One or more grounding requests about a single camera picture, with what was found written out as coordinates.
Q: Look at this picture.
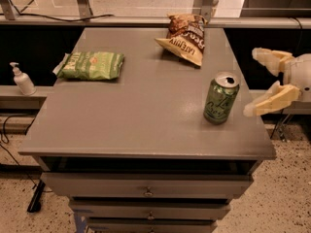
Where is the black floor cable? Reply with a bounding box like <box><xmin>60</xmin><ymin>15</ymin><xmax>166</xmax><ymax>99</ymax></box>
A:
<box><xmin>0</xmin><ymin>114</ymin><xmax>38</xmax><ymax>190</ymax></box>

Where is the grey drawer cabinet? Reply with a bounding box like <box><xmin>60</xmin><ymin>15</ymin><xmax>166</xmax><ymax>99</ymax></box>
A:
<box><xmin>17</xmin><ymin>27</ymin><xmax>278</xmax><ymax>233</ymax></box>

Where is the brown and yellow chip bag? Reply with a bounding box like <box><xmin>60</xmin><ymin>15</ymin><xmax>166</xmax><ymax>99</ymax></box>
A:
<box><xmin>155</xmin><ymin>14</ymin><xmax>207</xmax><ymax>66</ymax></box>

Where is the green chip bag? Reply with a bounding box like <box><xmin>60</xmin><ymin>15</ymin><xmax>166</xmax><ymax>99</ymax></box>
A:
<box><xmin>53</xmin><ymin>51</ymin><xmax>124</xmax><ymax>81</ymax></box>

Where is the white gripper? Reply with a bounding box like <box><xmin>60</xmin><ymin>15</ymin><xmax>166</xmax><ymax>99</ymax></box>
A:
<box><xmin>243</xmin><ymin>48</ymin><xmax>311</xmax><ymax>117</ymax></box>

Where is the middle drawer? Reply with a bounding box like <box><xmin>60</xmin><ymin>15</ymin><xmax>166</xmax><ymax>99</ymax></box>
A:
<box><xmin>69</xmin><ymin>201</ymin><xmax>230</xmax><ymax>220</ymax></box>

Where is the white pump bottle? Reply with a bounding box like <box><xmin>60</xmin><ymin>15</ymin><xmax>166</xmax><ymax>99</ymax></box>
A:
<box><xmin>10</xmin><ymin>62</ymin><xmax>36</xmax><ymax>96</ymax></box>

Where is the bottom drawer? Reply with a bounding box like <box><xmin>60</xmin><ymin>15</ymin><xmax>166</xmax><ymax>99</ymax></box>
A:
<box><xmin>87</xmin><ymin>218</ymin><xmax>217</xmax><ymax>233</ymax></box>

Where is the green drink can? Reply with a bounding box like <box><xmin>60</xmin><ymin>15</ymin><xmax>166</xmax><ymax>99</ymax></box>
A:
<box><xmin>203</xmin><ymin>72</ymin><xmax>240</xmax><ymax>124</ymax></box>

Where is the top drawer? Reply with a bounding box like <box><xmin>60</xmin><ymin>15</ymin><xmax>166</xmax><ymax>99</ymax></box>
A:
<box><xmin>41</xmin><ymin>173</ymin><xmax>253</xmax><ymax>199</ymax></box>

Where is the drawer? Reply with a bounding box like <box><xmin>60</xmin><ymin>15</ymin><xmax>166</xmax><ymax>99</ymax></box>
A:
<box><xmin>87</xmin><ymin>218</ymin><xmax>217</xmax><ymax>233</ymax></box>
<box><xmin>41</xmin><ymin>173</ymin><xmax>253</xmax><ymax>199</ymax></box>
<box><xmin>69</xmin><ymin>201</ymin><xmax>230</xmax><ymax>220</ymax></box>

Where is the black table foot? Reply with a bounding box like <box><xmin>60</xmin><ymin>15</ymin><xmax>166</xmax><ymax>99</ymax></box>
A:
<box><xmin>27</xmin><ymin>180</ymin><xmax>46</xmax><ymax>213</ymax></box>

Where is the black cable on ledge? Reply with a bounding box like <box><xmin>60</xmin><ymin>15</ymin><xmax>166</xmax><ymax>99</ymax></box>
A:
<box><xmin>0</xmin><ymin>3</ymin><xmax>115</xmax><ymax>22</ymax></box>

